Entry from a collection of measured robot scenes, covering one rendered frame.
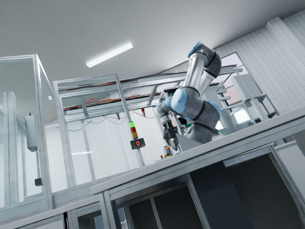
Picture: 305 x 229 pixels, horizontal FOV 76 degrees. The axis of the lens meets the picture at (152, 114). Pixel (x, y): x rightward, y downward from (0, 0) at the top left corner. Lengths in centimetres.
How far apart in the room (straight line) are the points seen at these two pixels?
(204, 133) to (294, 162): 204
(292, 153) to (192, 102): 215
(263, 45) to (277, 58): 59
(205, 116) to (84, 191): 82
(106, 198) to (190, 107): 55
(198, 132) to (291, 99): 525
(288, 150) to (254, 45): 435
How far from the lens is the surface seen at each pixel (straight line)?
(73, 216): 123
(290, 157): 291
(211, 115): 102
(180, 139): 96
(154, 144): 561
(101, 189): 83
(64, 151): 172
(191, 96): 99
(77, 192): 131
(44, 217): 127
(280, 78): 633
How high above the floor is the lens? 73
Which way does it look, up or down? 23 degrees up
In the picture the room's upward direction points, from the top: 20 degrees counter-clockwise
